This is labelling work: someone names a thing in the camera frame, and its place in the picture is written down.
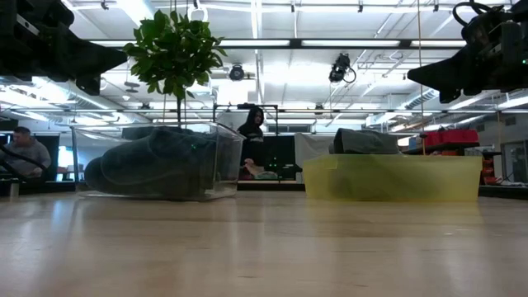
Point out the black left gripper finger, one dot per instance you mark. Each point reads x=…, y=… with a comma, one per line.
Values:
x=99, y=62
x=88, y=86

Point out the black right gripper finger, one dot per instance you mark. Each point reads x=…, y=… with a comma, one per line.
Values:
x=437, y=74
x=449, y=97

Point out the red storage bins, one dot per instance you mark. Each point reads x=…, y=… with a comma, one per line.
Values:
x=451, y=137

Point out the green potted tree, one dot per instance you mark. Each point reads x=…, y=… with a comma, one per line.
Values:
x=173, y=49

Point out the seated person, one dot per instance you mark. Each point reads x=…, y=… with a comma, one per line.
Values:
x=26, y=154

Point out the long ceiling light bar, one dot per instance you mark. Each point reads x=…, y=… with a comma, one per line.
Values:
x=350, y=43

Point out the black hanging spotlight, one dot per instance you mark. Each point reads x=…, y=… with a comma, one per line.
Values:
x=340, y=68

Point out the yellow translucent plastic bin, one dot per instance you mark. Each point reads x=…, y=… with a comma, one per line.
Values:
x=392, y=181

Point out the round black ceiling fixture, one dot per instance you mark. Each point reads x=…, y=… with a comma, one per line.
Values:
x=237, y=72

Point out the white cloth cover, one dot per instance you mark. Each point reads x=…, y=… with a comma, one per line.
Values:
x=309, y=152

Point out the clear plastic bin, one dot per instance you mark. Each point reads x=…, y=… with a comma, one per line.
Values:
x=231, y=165

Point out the person in dark hood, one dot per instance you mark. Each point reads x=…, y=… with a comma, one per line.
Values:
x=252, y=128

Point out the black table frame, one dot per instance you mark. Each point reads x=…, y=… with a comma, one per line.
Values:
x=270, y=186

